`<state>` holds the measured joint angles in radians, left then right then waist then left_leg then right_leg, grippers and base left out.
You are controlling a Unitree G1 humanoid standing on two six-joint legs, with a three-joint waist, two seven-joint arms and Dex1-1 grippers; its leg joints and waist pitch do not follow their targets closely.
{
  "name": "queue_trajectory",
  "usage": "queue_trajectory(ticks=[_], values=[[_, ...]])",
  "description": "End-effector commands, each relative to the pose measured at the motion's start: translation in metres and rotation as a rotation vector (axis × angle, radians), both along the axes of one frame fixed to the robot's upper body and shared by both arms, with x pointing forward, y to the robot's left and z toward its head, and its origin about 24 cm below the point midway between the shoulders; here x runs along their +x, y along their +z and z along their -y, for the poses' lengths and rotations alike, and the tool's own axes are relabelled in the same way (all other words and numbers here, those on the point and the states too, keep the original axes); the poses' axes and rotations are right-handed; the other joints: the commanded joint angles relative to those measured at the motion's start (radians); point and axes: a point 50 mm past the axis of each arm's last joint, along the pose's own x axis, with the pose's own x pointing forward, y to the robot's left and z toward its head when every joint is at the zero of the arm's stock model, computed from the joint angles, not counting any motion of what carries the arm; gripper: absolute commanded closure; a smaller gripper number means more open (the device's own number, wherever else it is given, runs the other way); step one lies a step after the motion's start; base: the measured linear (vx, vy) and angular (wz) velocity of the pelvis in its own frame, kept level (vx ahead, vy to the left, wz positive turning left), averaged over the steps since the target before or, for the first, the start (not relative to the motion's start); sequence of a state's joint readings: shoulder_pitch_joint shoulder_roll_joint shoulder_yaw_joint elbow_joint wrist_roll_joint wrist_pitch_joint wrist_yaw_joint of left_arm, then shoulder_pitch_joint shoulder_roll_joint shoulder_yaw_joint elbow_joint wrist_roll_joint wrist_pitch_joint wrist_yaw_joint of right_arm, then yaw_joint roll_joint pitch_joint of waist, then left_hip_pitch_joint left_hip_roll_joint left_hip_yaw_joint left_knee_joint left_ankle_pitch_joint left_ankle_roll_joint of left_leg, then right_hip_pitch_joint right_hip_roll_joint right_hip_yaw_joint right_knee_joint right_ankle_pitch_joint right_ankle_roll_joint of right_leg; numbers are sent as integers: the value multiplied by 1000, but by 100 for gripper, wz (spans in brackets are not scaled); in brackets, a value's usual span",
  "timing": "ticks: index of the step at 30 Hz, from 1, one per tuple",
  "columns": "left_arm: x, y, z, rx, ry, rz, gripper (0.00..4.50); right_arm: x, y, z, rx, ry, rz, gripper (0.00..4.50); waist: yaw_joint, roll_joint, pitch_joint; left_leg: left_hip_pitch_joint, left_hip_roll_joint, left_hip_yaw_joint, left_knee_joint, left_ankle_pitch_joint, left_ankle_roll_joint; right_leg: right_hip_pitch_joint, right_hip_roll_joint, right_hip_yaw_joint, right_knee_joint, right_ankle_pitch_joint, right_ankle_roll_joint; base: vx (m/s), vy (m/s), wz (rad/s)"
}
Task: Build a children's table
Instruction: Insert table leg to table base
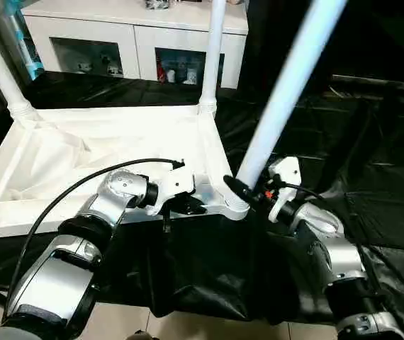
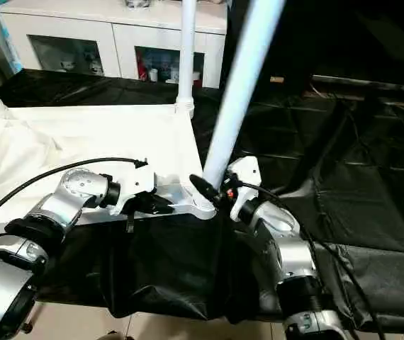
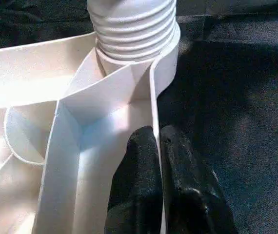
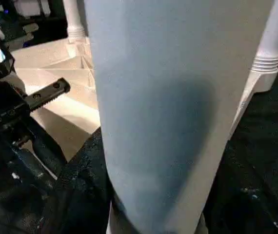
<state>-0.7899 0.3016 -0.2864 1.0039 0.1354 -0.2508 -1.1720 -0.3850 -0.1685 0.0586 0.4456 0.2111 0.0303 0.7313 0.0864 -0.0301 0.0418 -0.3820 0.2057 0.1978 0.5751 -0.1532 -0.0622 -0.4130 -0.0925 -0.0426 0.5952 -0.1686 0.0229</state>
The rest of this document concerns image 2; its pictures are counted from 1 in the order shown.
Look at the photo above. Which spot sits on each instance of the white plastic table top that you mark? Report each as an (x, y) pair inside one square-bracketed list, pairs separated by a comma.
[(60, 142)]

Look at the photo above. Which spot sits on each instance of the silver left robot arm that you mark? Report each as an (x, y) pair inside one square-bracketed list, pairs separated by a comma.
[(60, 205)]

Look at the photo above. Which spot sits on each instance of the small orange label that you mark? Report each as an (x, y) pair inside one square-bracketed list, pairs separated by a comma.
[(278, 79)]

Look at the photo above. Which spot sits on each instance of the black table mat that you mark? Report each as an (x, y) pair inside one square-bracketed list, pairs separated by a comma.
[(372, 198)]

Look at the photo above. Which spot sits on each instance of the white glass-door cabinet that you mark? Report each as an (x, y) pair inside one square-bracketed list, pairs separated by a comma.
[(110, 28)]

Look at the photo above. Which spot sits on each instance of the long black bar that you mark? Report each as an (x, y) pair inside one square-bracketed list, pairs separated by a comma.
[(372, 81)]

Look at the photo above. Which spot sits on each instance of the small grey crumpled object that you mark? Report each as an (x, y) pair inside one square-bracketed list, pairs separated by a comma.
[(137, 3)]

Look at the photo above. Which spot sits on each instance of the teal plastic object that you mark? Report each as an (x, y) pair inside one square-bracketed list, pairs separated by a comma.
[(2, 39)]

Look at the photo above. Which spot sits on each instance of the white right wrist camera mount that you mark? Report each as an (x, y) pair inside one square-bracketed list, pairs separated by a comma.
[(246, 173)]

